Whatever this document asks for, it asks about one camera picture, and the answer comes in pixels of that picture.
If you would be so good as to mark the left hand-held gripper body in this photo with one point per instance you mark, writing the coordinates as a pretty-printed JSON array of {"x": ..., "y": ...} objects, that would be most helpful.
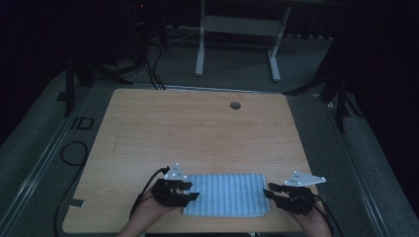
[{"x": 168, "y": 196}]

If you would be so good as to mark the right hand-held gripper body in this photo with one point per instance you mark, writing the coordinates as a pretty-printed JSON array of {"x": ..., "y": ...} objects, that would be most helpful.
[{"x": 298, "y": 200}]

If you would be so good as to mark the blue striped towel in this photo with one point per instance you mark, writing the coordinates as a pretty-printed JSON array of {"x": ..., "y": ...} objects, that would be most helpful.
[{"x": 227, "y": 196}]

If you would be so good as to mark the person's right hand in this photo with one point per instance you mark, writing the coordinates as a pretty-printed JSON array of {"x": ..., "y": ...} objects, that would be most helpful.
[{"x": 313, "y": 219}]

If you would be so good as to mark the person's left hand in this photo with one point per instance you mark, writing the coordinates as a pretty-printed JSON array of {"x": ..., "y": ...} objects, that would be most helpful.
[{"x": 148, "y": 209}]

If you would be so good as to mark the grey tape strip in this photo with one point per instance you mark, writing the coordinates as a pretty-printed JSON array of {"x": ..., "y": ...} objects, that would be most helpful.
[{"x": 76, "y": 202}]

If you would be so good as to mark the black metal stand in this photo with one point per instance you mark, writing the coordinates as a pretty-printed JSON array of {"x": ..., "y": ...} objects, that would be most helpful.
[
  {"x": 341, "y": 98},
  {"x": 69, "y": 89}
]

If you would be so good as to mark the dark equipment rack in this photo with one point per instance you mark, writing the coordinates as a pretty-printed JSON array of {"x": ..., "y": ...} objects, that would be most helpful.
[{"x": 145, "y": 29}]

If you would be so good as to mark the metal floor rail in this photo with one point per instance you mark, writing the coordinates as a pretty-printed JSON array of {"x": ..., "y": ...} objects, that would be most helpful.
[
  {"x": 210, "y": 89},
  {"x": 359, "y": 171},
  {"x": 36, "y": 168}
]

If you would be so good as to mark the white metal table frame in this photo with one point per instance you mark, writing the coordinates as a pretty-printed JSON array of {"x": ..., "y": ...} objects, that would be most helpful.
[{"x": 242, "y": 25}]

